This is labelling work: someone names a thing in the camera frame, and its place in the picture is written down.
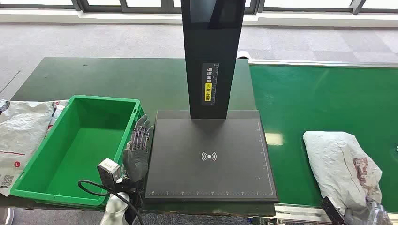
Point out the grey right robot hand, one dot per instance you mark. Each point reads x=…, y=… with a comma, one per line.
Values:
x=357, y=217

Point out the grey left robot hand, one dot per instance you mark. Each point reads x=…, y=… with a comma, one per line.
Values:
x=136, y=161

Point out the grey poly mailer parcel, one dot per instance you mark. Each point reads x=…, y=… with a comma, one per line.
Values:
x=335, y=161

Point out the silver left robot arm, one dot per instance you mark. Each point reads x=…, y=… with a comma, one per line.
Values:
x=115, y=208

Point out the black inbound scanner machine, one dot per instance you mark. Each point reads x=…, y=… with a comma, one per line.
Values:
x=208, y=177

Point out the green conveyor belt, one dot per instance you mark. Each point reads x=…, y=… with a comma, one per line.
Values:
x=311, y=102

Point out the white conveyor roller end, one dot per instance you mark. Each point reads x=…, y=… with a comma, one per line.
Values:
x=243, y=55

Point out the green plastic crate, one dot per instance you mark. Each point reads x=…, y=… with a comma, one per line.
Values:
x=77, y=155

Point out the white poly mailer red lettering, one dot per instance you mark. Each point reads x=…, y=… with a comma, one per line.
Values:
x=60, y=105

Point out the yellow and grey ruler label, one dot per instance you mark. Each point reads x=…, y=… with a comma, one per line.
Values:
x=208, y=93

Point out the white poly mailer QR code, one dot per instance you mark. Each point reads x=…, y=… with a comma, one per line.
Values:
x=21, y=133

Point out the white rounded floor object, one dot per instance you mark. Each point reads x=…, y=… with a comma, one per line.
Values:
x=6, y=216

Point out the white window sill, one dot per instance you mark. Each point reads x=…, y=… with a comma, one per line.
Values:
x=93, y=17

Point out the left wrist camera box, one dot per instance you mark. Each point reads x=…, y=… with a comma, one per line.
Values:
x=108, y=174

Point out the dark window frame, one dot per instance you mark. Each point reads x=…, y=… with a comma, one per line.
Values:
x=99, y=7

